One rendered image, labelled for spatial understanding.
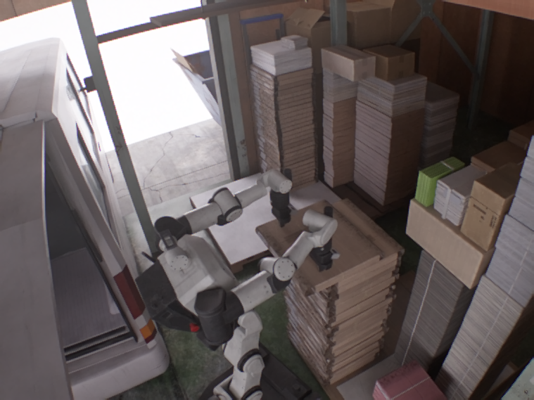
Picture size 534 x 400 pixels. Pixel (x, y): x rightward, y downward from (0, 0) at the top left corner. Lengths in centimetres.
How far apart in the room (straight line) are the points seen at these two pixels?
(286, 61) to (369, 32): 98
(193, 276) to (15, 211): 61
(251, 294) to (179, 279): 26
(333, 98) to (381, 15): 101
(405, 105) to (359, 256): 182
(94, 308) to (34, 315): 161
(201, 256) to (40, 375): 78
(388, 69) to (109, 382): 285
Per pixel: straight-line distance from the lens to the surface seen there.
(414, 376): 214
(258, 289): 129
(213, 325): 124
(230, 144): 396
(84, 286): 259
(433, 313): 204
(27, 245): 95
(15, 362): 80
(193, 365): 275
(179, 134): 552
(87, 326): 236
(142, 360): 225
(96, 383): 230
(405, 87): 320
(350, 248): 175
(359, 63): 308
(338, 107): 346
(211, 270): 131
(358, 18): 374
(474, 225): 164
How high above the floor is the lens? 231
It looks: 36 degrees down
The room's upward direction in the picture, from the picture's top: 8 degrees counter-clockwise
